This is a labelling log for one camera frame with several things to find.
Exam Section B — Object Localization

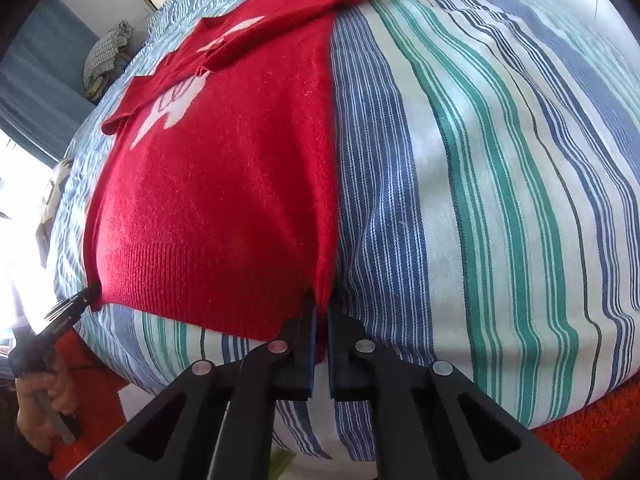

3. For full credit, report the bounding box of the red knit sweater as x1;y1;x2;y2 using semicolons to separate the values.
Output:
84;0;363;341

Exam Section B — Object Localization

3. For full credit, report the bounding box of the pile of clothes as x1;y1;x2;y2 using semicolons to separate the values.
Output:
82;21;134;104

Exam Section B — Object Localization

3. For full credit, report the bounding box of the person's left hand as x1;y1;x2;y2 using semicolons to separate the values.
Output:
15;350;77;455

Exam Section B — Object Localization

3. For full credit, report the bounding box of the orange fluffy garment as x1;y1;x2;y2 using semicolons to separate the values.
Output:
49;330;128;479

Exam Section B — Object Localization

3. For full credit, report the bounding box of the patterned cushion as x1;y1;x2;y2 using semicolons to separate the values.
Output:
36;158;74;268

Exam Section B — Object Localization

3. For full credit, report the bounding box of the blue curtain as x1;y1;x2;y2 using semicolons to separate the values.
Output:
1;0;98;167

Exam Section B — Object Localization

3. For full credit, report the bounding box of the striped blue green bedspread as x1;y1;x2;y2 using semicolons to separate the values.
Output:
48;0;639;479

